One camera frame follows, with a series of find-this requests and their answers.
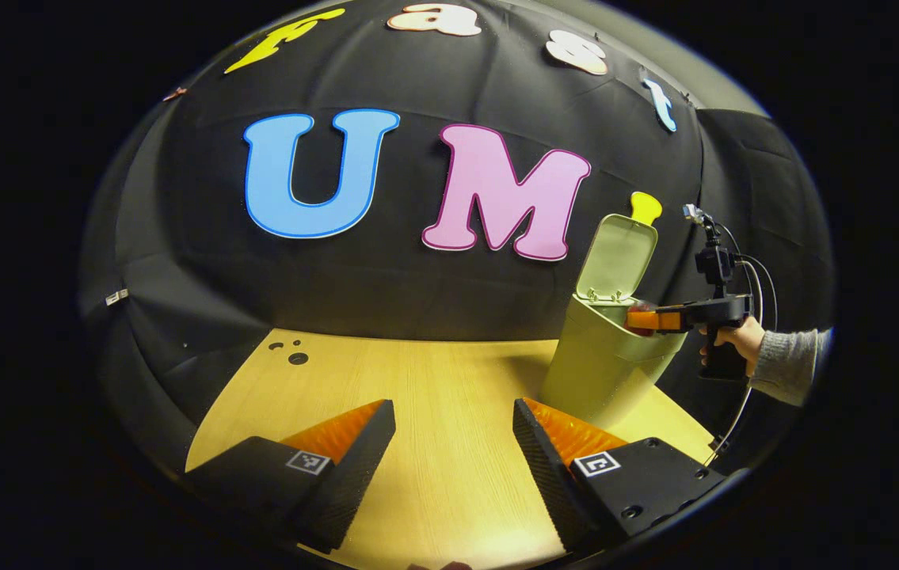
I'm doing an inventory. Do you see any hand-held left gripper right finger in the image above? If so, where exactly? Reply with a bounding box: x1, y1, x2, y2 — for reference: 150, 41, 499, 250
512, 398, 743, 553

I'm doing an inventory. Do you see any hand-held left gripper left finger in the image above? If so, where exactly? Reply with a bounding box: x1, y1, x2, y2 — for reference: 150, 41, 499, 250
186, 400, 397, 553

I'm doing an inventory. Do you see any pale green desktop garbage bin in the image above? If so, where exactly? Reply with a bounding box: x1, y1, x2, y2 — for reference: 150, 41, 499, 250
540, 214, 688, 428

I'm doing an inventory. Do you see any wooden desktop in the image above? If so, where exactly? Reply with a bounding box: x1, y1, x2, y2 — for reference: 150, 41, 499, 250
184, 329, 715, 570

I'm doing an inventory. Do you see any black backdrop cloth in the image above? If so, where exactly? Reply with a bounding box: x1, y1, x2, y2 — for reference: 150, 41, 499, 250
77, 0, 836, 476

